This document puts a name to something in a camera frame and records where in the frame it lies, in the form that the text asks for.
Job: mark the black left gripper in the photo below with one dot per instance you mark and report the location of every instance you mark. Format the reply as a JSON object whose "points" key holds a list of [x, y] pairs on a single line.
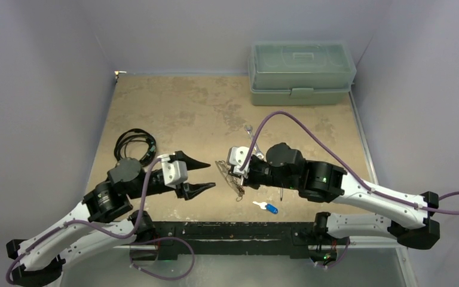
{"points": [[189, 190]]}

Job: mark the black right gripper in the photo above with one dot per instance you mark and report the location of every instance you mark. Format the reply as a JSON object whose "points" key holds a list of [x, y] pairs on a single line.
{"points": [[237, 177]]}

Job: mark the grey key holder plate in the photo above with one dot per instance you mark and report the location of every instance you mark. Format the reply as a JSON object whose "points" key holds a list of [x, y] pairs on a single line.
{"points": [[231, 181]]}

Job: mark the key with blue tag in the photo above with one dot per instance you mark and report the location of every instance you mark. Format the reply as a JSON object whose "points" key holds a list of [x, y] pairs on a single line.
{"points": [[266, 206]]}

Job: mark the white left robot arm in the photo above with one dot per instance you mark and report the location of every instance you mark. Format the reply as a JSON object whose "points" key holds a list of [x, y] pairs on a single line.
{"points": [[112, 214]]}

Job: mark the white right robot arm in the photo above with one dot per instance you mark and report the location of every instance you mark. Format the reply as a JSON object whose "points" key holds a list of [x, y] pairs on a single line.
{"points": [[390, 214]]}

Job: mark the silver open-end wrench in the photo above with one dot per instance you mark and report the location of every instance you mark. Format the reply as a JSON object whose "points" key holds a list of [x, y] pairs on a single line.
{"points": [[258, 152]]}

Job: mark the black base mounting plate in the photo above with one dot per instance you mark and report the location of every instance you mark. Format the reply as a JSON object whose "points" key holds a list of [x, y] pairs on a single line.
{"points": [[297, 240]]}

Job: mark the green plastic toolbox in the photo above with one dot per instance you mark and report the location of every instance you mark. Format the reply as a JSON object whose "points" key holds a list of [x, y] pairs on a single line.
{"points": [[300, 73]]}

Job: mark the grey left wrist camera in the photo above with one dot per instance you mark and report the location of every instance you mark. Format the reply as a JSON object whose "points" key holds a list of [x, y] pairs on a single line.
{"points": [[174, 170]]}

